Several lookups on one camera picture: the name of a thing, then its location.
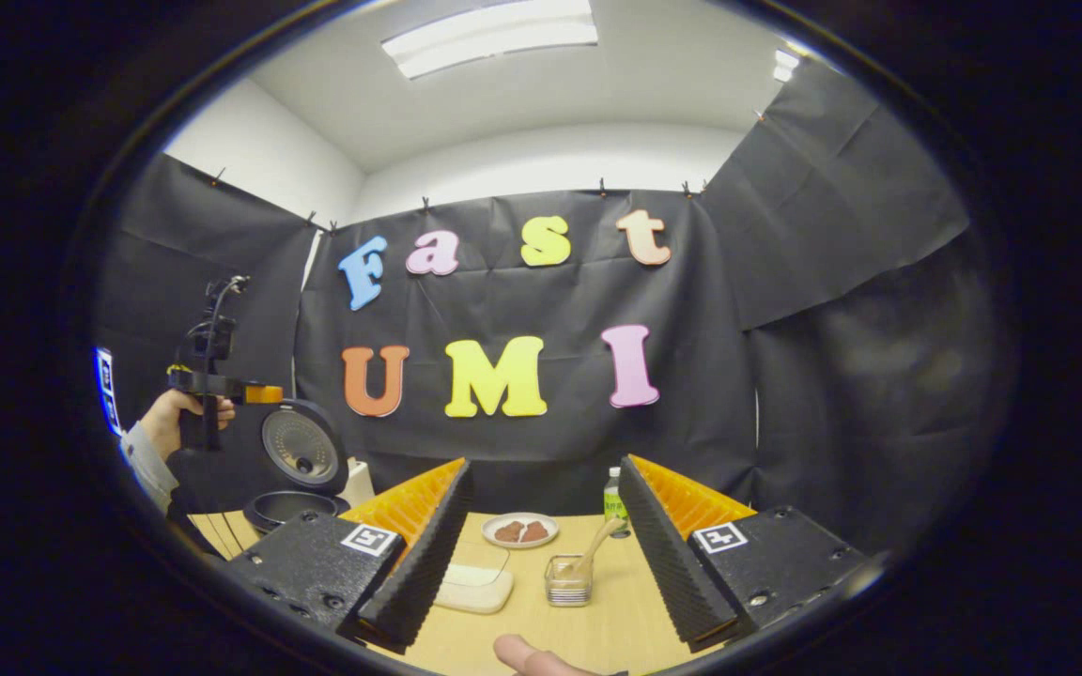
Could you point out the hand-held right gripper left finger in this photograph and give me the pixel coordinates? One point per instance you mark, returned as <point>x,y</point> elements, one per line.
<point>419,573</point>

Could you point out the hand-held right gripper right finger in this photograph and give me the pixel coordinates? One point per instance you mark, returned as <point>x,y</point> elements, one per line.
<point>672,568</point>

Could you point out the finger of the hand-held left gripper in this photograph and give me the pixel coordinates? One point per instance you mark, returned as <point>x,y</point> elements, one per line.
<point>262,393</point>

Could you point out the wooden spoon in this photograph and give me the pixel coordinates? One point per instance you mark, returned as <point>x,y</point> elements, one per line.
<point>602,540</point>

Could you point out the black and silver rice cooker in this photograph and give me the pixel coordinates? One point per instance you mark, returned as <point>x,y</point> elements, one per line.
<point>301,460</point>

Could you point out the green drink bottle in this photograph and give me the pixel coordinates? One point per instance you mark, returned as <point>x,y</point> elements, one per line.
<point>612,498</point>

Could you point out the brown meat piece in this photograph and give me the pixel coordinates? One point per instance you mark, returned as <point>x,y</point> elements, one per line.
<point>507,532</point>
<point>534,531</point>

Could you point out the white round plate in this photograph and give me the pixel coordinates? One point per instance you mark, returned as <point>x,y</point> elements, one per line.
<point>519,545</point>

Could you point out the white toaster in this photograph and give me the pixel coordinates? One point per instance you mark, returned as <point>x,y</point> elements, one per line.
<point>360,481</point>

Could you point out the computer monitor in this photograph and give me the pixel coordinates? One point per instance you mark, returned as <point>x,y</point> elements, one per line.
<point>107,390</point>

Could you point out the black backdrop cloth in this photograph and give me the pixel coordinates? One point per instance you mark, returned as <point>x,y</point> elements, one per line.
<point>503,441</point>

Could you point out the long ceiling light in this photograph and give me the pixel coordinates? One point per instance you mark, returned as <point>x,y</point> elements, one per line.
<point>489,38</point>

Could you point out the small ceiling light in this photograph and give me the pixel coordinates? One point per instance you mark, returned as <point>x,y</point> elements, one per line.
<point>785,64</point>

